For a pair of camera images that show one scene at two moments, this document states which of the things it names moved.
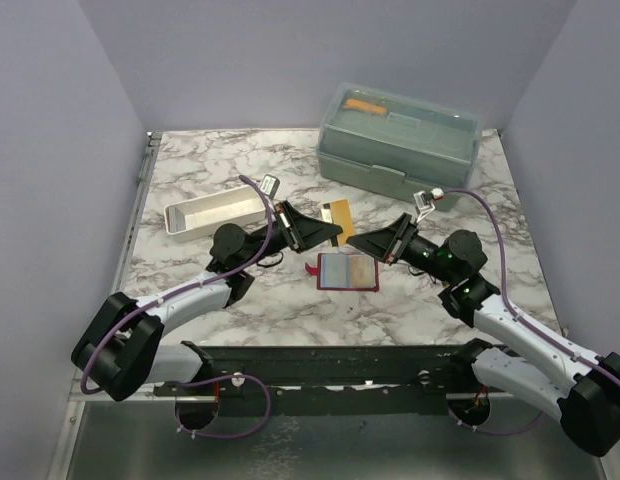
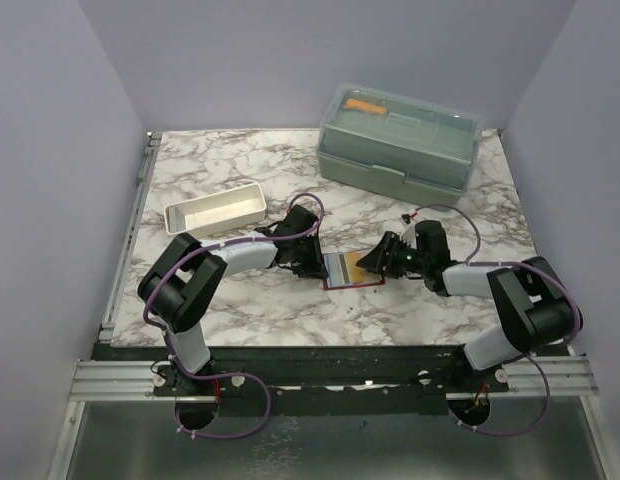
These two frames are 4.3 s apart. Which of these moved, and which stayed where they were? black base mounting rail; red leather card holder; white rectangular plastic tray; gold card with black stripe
Moved: gold card with black stripe
Stayed: black base mounting rail; white rectangular plastic tray; red leather card holder
